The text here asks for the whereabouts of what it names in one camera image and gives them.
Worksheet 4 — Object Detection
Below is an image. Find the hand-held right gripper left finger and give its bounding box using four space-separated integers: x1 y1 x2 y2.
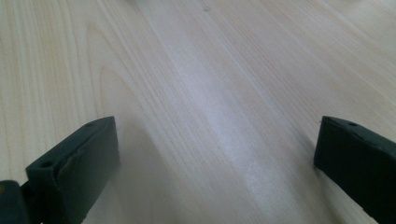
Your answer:
25 116 121 224

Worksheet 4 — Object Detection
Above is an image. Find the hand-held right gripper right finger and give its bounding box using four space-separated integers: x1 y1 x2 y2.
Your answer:
313 115 396 224

